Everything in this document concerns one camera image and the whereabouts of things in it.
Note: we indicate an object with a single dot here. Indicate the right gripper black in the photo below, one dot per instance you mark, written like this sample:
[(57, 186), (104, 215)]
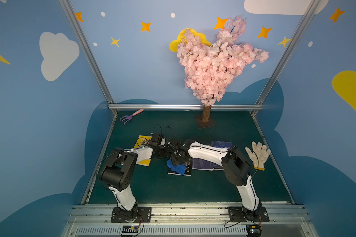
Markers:
[(177, 157)]

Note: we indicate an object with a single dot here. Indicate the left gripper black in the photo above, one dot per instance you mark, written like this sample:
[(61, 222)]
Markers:
[(165, 146)]

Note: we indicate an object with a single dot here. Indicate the blue cloth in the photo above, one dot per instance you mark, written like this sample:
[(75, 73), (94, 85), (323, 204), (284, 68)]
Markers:
[(177, 170)]

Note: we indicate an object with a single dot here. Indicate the purple book yellow label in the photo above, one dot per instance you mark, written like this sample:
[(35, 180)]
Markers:
[(200, 164)]

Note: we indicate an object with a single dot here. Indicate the black book yellow title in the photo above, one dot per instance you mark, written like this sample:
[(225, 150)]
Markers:
[(188, 169)]

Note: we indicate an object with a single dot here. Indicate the blue Little Prince book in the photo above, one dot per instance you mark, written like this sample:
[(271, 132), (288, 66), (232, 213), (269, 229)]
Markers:
[(222, 145)]

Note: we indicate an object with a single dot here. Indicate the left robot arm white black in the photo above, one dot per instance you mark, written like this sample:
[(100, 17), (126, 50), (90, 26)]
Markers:
[(120, 165)]

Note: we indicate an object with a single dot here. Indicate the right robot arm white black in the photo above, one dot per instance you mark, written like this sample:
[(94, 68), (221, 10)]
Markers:
[(233, 162)]

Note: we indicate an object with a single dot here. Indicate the purple pink toy rake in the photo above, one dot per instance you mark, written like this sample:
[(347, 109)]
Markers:
[(128, 118)]

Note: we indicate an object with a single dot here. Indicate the white work glove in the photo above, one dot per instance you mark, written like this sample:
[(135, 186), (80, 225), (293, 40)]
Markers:
[(258, 155)]

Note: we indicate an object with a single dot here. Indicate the pink blossom artificial tree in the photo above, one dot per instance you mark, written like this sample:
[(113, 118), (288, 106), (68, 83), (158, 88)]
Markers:
[(211, 68)]

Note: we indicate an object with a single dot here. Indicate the left circuit board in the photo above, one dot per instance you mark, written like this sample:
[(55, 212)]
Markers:
[(129, 231)]

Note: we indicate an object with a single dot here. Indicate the circuit board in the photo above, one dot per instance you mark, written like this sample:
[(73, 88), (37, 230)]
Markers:
[(253, 231), (129, 231)]

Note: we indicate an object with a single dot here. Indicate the right circuit board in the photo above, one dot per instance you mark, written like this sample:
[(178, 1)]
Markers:
[(253, 231)]

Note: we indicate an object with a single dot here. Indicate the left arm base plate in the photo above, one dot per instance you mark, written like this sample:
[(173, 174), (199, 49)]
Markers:
[(135, 215)]

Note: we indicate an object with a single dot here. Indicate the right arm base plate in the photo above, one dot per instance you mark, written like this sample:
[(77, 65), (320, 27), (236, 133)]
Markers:
[(242, 214)]

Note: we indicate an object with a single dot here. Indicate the aluminium rail front frame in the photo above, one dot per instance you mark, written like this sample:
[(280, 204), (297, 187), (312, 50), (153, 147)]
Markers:
[(206, 219)]

